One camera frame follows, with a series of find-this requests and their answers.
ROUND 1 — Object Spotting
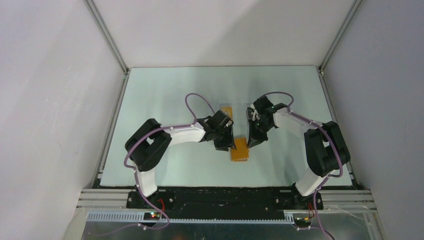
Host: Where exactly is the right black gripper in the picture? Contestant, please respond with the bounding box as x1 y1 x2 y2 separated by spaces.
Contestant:
247 118 273 149

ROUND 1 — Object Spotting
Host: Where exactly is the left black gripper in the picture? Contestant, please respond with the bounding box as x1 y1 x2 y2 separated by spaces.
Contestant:
212 125 236 152

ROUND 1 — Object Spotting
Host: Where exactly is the orange leather card holder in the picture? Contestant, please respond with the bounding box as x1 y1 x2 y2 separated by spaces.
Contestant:
230 137 249 162

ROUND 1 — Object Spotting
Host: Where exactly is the clear plastic card tray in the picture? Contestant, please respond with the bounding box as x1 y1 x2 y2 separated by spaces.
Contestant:
219 102 252 126

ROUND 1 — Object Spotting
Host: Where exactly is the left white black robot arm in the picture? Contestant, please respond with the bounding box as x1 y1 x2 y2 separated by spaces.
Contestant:
123 110 236 208

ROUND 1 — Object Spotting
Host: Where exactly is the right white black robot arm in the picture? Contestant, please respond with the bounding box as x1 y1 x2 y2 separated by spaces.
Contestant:
246 95 351 209

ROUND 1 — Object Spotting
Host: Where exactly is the black credit card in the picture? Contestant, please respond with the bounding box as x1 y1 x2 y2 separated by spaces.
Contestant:
246 107 255 122

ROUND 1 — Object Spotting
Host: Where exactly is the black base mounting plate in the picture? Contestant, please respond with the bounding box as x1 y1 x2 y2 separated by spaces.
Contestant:
126 186 324 220

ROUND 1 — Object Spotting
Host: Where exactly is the left controller circuit board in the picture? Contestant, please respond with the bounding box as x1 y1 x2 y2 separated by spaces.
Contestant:
143 211 162 221

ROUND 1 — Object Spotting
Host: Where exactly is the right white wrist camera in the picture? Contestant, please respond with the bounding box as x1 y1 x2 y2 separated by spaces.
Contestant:
250 103 260 121

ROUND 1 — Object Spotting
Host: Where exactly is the right aluminium frame rail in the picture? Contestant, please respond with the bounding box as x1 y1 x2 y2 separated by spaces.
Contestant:
316 0 365 191

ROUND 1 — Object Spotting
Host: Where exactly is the aluminium frame rail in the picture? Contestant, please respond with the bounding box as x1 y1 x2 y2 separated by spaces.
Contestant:
316 0 365 191
84 0 130 189

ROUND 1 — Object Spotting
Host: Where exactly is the left aluminium frame rail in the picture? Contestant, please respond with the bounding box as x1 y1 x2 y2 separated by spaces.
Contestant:
84 0 130 189

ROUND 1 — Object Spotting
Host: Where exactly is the grey slotted cable duct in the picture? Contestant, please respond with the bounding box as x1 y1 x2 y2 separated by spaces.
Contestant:
86 210 295 225

